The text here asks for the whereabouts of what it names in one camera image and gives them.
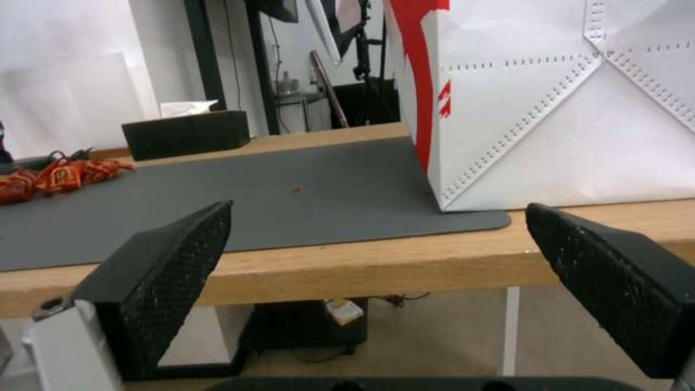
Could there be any black cable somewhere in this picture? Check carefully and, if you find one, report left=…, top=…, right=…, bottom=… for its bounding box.
left=0, top=148, right=94, bottom=168

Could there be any orange red snack packet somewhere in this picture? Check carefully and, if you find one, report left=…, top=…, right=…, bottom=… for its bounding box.
left=35, top=160, right=84, bottom=197
left=0, top=169, right=40, bottom=206
left=75, top=159, right=137, bottom=183

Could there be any white orange label tag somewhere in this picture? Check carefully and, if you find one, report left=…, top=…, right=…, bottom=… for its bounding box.
left=324, top=299, right=364, bottom=326

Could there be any grey desk mat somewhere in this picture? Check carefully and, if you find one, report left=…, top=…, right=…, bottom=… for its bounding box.
left=0, top=136, right=514, bottom=272

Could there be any black background box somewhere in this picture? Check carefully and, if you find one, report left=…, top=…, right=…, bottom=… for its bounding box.
left=329, top=79, right=404, bottom=128

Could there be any black light stand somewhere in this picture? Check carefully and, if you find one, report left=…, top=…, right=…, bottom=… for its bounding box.
left=351, top=0, right=393, bottom=125

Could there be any white and red takeout bag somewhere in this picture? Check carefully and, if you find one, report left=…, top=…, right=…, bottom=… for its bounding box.
left=382, top=0, right=695, bottom=213

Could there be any black cabinet under table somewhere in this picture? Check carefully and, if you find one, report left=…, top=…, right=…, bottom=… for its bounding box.
left=237, top=298, right=371, bottom=356

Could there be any black tissue box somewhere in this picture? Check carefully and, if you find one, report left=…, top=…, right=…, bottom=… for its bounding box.
left=121, top=110, right=252, bottom=162

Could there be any white tissue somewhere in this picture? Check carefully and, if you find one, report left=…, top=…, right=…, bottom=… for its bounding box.
left=160, top=99, right=220, bottom=119

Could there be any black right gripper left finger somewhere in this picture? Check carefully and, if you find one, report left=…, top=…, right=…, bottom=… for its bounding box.
left=21, top=199, right=235, bottom=391

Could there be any black upright post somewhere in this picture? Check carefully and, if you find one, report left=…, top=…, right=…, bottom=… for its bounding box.
left=183, top=0, right=232, bottom=111

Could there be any white softbox reflector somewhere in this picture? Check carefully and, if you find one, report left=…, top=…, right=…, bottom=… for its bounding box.
left=303, top=0, right=361, bottom=67

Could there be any brown wooden stick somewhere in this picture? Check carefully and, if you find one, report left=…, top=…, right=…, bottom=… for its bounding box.
left=309, top=50, right=350, bottom=129

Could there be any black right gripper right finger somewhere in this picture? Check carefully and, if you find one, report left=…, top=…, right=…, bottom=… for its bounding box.
left=525, top=202, right=695, bottom=380

